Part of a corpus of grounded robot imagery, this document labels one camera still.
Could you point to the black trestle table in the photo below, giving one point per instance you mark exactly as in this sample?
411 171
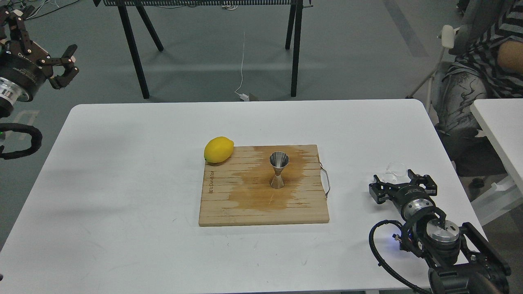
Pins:
206 37

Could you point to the wooden cutting board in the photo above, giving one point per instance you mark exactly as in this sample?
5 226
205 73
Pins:
237 191

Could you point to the office chair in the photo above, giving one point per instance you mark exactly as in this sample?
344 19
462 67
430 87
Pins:
501 196

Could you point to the small clear glass cup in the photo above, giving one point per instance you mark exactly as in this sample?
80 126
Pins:
395 173

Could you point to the steel double jigger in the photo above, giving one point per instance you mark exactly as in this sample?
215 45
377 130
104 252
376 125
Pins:
278 160

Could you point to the white side table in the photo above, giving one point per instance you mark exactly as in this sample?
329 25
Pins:
502 122

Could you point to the yellow lemon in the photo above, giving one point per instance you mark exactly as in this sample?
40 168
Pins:
218 149

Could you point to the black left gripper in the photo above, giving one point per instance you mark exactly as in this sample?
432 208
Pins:
20 78

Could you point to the person in striped shirt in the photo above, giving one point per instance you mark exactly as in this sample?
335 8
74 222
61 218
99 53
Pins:
491 67

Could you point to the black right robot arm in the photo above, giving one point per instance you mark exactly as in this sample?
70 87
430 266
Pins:
460 259

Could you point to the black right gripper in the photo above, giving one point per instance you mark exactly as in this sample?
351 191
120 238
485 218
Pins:
407 199

